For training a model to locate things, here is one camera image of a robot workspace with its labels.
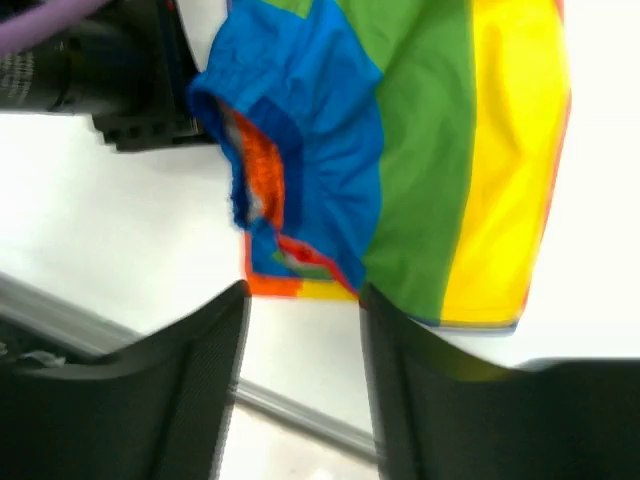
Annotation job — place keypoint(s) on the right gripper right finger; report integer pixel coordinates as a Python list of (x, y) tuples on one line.
[(439, 412)]

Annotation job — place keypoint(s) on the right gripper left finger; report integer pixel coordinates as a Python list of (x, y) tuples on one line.
[(158, 408)]

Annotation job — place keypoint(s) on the rainbow striped shorts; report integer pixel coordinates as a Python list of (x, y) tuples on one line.
[(409, 146)]

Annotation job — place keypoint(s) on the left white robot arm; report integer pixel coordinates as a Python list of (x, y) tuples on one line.
[(126, 67)]

